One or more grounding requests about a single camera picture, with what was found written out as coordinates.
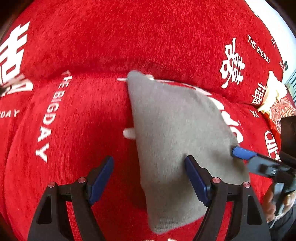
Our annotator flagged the grey knit sweater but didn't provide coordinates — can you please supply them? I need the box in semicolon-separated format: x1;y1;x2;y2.
127;71;249;234

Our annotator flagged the right hand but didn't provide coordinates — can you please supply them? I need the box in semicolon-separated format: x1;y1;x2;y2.
262;185;296;222

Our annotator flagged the red embroidered satin cushion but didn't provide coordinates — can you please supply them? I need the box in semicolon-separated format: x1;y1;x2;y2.
263;92;295;135

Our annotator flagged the cream satin cloth bundle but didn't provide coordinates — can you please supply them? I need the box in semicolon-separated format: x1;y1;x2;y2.
258;71;287;114

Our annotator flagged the red wedding blanket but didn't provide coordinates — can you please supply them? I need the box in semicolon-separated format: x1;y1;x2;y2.
1;1;283;240

